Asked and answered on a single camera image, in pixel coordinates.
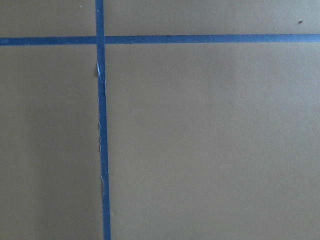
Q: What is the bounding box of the brown paper table cover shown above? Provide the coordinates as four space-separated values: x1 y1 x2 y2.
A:
0 0 320 240

